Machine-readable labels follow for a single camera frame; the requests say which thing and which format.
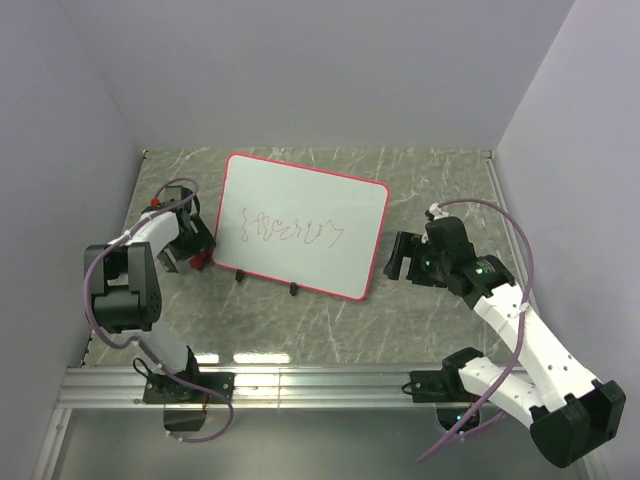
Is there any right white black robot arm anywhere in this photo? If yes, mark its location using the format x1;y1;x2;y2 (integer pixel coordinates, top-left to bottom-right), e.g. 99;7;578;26
384;203;626;468

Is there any red framed whiteboard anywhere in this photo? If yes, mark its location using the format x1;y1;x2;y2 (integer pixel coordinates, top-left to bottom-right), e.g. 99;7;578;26
213;153;390;301

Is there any aluminium mounting rail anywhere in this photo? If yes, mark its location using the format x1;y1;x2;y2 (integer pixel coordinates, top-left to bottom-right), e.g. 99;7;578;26
54;363;441;410

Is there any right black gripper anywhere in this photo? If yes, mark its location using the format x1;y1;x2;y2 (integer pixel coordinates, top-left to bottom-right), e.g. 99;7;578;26
382;231;449;288

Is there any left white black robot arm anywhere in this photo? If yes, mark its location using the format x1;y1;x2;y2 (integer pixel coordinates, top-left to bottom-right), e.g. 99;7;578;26
83;178;215;402

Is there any red whiteboard eraser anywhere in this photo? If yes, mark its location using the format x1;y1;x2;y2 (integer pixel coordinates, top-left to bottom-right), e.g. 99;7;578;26
189;251;210;271

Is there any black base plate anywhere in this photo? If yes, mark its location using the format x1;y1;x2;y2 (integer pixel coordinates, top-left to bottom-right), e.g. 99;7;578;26
142;372;235;405
401;369;478;404

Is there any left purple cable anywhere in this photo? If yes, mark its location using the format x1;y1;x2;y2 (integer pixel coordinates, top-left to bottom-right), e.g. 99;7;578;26
83;177;236;444

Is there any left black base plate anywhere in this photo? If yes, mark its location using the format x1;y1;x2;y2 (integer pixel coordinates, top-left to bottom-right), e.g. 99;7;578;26
142;372;235;405

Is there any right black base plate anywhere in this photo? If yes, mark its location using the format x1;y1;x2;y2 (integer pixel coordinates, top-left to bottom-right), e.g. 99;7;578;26
401;369;478;404

